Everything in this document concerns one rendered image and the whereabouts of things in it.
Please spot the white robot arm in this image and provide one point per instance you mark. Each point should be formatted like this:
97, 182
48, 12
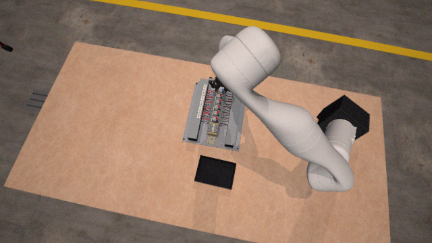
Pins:
242, 63

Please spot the grey relay panel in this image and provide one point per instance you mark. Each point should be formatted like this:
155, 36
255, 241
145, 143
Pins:
200, 129

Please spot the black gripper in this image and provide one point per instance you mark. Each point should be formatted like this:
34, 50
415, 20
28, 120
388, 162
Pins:
212, 82

